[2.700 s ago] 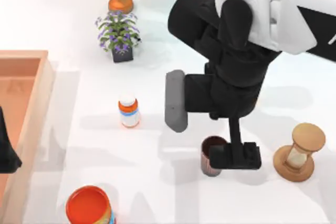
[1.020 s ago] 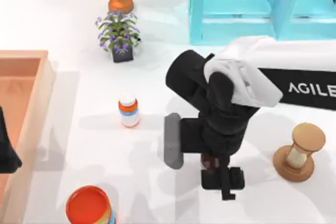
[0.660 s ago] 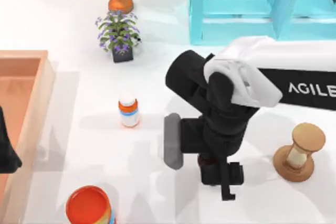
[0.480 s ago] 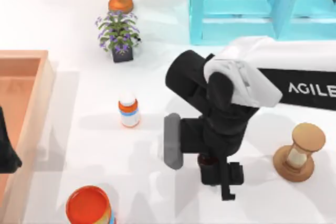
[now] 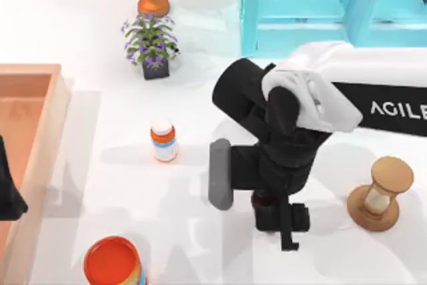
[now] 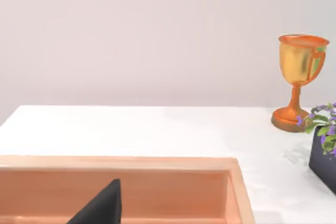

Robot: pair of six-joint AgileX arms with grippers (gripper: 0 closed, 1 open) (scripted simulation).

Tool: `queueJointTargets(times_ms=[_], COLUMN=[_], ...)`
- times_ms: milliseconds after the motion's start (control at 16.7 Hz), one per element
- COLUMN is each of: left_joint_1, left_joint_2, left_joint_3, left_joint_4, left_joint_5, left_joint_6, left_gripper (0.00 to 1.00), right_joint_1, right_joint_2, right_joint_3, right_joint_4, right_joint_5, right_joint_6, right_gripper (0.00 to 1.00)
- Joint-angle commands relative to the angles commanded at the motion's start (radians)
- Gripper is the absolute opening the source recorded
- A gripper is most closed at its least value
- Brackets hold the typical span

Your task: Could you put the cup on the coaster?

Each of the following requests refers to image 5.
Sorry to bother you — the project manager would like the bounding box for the purple flowered potted plant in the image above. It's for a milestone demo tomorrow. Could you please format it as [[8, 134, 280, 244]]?
[[121, 13, 183, 81]]

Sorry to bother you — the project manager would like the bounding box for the light blue rack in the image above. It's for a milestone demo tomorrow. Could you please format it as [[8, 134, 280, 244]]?
[[239, 0, 427, 58]]

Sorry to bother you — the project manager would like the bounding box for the wooden hourglass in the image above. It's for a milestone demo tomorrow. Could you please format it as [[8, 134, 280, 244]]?
[[346, 155, 415, 232]]

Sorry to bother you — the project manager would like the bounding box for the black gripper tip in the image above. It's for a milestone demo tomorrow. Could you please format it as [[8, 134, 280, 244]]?
[[0, 135, 29, 223]]

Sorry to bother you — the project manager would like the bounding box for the orange and white bottle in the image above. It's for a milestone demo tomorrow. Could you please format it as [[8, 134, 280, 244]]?
[[149, 115, 180, 164]]

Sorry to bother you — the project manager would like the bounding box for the red and orange can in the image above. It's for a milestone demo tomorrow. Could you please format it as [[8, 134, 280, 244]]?
[[83, 235, 149, 285]]

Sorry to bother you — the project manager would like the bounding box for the salmon-coloured shallow box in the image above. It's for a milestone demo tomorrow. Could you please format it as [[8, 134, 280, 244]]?
[[0, 63, 73, 253]]

